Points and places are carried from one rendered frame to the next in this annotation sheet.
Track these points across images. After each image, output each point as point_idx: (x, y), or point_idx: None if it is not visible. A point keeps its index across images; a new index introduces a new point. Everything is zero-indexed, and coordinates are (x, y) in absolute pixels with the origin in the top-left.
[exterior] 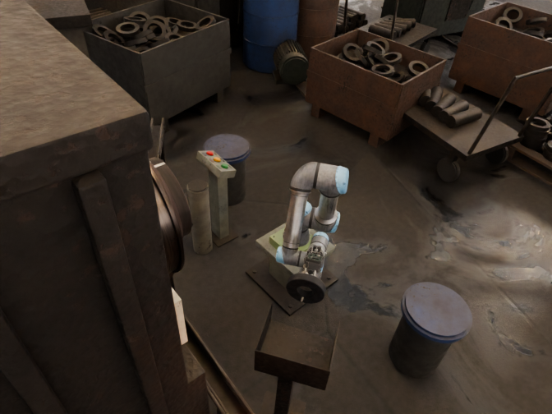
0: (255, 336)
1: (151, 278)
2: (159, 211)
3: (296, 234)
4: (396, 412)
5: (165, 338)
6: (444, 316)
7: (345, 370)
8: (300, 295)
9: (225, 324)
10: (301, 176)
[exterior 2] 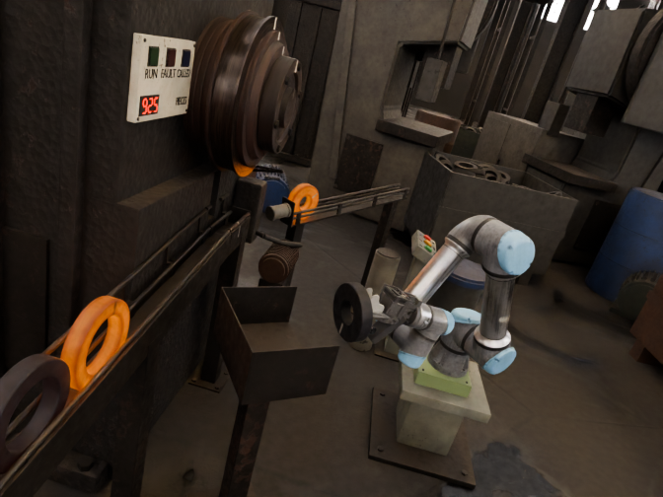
0: (308, 436)
1: None
2: (238, 49)
3: (415, 294)
4: None
5: (109, 74)
6: None
7: None
8: (341, 319)
9: (296, 402)
10: (464, 222)
